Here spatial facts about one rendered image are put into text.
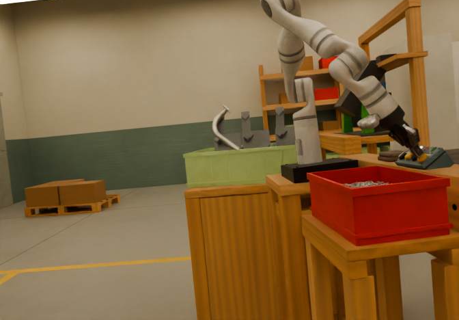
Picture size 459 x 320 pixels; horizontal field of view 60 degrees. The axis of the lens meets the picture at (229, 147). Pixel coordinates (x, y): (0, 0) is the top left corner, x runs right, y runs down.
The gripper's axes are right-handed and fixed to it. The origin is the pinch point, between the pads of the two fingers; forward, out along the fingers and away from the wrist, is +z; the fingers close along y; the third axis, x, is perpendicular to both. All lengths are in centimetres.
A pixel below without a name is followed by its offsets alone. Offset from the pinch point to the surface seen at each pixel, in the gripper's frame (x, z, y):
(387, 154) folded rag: -1.2, 4.3, 23.9
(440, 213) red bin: 16.2, 1.5, -28.2
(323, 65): -225, 19, 630
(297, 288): 52, 22, 31
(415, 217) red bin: 20.8, -1.4, -28.2
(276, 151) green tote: 20, -12, 76
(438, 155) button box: -3.1, 4.2, -2.2
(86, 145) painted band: 233, -169, 755
